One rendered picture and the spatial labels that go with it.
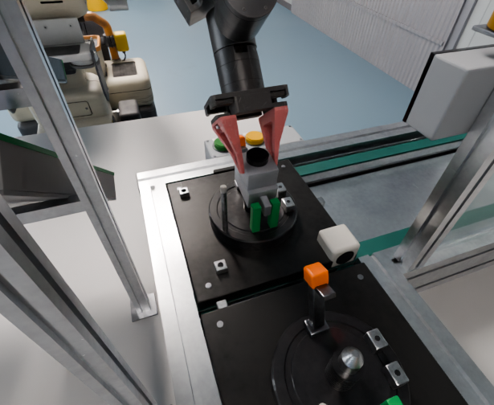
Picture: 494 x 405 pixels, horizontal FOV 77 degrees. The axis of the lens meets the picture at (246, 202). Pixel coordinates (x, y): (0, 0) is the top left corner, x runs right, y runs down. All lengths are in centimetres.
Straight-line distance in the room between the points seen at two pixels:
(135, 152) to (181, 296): 51
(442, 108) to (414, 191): 39
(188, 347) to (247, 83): 33
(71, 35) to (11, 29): 76
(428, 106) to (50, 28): 92
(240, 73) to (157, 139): 52
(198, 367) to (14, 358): 30
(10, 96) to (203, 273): 29
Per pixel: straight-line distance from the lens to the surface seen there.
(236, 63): 41
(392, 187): 71
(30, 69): 29
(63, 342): 22
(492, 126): 38
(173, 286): 45
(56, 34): 105
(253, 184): 41
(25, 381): 58
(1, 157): 28
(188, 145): 86
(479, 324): 65
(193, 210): 51
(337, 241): 46
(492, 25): 37
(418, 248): 48
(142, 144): 89
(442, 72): 35
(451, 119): 36
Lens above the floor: 134
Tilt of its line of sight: 45 degrees down
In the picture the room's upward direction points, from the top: 2 degrees clockwise
